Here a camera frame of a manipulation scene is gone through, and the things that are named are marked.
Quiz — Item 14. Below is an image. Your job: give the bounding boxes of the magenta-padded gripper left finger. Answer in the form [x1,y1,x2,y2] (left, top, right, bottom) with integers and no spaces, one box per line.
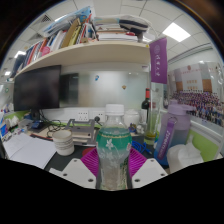
[48,147,101,190]

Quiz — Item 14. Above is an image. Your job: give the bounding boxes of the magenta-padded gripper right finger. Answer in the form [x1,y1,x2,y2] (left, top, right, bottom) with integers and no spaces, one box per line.
[127,147,169,190]

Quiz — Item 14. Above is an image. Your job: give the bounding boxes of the green-labelled clear drink bottle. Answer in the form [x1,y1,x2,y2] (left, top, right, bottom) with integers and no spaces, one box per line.
[95,103,133,191]

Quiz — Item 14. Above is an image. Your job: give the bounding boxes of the purple water jug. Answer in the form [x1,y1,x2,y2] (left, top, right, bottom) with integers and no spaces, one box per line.
[153,99,198,167]

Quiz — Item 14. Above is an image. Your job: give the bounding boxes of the black desk mat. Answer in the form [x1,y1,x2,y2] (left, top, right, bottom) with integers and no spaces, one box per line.
[43,133,168,173]

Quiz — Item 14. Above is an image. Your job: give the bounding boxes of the white patterned paper cup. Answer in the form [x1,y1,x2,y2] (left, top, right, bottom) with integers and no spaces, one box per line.
[52,129,76,157]

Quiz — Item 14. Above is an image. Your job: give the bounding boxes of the crumpled white tissue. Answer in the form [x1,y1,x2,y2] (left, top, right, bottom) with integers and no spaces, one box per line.
[166,141,205,174]

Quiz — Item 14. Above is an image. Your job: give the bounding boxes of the grey metal laptop stand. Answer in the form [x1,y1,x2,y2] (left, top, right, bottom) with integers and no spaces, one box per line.
[66,118,99,146]

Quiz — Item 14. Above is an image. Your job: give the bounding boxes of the tall glass vase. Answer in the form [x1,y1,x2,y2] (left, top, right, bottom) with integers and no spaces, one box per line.
[144,109,161,146]

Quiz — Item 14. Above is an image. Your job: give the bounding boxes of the white paper sheets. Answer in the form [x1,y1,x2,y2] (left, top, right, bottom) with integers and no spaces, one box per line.
[2,132,58,170]

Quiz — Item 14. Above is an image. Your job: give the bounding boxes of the white round jar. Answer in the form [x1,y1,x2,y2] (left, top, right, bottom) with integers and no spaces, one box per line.
[123,108,141,128]

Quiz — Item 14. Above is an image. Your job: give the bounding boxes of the small blue box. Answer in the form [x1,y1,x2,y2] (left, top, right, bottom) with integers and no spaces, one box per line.
[31,120,44,130]

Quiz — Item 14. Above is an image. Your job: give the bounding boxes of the grey framed desk partition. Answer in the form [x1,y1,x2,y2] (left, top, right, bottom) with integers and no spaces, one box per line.
[165,59,224,160]

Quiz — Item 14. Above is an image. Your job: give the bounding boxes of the dark wine bottle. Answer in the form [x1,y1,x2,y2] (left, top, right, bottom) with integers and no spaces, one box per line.
[141,87,152,125]

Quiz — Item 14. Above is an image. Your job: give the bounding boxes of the group photo poster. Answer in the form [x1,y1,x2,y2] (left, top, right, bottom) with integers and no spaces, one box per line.
[168,61,224,126]

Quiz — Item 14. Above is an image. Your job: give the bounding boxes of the black computer monitor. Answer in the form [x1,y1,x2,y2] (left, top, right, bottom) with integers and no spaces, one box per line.
[13,64,63,129]

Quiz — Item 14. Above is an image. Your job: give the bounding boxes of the purple pennant flag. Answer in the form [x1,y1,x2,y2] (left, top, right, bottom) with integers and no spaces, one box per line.
[149,37,169,85]

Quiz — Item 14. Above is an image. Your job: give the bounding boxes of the white shelf with books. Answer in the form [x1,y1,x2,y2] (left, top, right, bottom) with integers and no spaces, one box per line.
[9,5,154,79]

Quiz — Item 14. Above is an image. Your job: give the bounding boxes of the ceiling light panels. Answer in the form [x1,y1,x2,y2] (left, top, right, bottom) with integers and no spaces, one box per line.
[3,14,192,77]

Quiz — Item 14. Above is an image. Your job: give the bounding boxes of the coiled blue cable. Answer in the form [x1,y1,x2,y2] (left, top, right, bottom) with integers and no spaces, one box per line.
[131,139,154,156]

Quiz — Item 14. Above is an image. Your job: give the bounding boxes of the tangled black cables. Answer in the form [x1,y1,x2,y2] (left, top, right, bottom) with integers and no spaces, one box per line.
[39,111,71,134]

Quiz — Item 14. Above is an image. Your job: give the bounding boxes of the white wall socket panel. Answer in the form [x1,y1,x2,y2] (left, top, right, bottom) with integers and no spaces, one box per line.
[75,109,107,123]

